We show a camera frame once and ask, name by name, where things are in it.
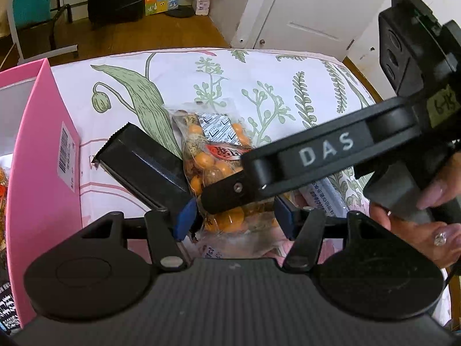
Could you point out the pink storage box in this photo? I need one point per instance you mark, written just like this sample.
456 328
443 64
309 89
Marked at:
43 200

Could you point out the white door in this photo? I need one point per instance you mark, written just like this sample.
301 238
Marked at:
328 27

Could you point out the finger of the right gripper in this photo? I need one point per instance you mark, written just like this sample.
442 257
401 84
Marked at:
231 192

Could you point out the black round stand base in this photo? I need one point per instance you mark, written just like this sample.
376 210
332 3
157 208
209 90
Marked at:
181 12

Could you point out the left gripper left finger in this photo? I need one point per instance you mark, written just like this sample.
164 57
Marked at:
165 229

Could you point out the orange snack ball bag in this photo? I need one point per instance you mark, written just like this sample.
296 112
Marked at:
212 139

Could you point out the white snack bar wrapper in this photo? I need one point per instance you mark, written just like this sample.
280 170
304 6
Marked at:
322 195

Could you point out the floral bed sheet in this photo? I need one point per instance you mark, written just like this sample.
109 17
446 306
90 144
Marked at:
270 95

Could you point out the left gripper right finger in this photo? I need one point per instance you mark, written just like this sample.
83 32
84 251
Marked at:
305 228

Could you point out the black snack box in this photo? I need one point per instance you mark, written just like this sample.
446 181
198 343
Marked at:
145 168

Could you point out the teal tote bag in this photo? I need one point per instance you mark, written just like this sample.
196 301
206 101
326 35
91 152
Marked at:
30 12

